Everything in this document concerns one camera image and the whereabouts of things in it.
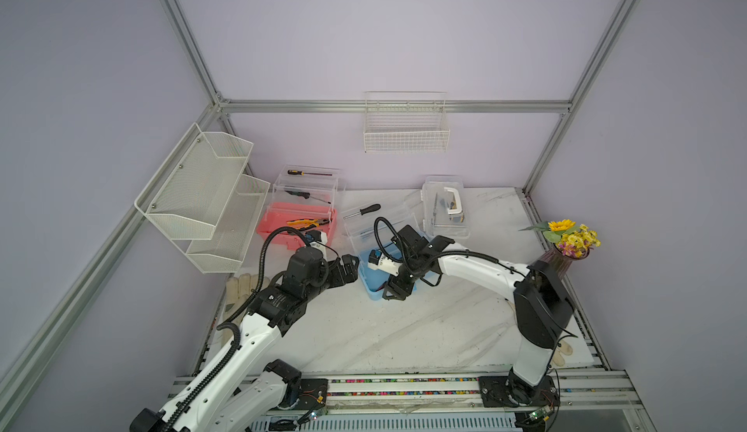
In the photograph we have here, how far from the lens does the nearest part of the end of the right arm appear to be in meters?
0.65

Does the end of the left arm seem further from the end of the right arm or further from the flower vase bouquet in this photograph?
the flower vase bouquet

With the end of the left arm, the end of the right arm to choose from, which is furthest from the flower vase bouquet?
the end of the left arm
